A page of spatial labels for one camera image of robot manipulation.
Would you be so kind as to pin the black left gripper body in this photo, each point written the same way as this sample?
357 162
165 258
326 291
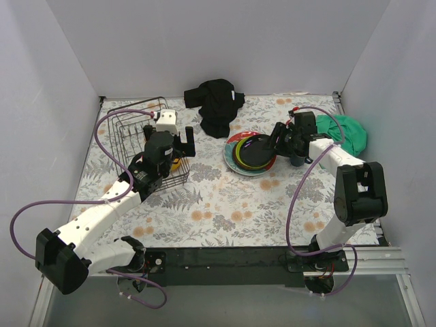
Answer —
182 147

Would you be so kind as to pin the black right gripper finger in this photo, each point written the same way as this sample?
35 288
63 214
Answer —
280 131
272 144

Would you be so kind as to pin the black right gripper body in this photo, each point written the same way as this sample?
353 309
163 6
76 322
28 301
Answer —
284 140

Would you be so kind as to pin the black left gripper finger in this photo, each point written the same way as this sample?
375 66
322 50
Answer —
186 149
147 133

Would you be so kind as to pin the black plate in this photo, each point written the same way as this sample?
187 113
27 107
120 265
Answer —
255 150

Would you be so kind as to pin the orange yellow plate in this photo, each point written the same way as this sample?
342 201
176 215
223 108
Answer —
254 153

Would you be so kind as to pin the lime green plate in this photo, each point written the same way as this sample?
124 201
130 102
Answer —
240 150

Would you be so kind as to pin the large white plate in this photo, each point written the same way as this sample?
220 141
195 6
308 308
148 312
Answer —
231 142

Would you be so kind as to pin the dark blue mug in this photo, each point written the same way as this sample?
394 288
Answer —
300 160

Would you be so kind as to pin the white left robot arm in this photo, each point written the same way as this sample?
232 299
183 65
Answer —
92 231

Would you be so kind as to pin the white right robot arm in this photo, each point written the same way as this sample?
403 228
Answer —
359 190

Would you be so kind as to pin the yellow bowl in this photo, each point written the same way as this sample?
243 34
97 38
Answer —
176 163

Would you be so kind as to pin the green cloth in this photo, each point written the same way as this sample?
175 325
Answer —
355 134

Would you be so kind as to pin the black cloth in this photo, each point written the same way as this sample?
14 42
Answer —
219 104

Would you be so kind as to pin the floral table mat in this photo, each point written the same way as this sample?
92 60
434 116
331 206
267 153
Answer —
216 206

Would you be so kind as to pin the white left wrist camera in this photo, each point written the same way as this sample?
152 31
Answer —
166 121

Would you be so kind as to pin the black wire dish rack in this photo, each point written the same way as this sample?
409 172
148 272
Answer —
127 138

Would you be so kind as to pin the black base frame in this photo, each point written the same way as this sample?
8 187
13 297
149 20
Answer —
220 266

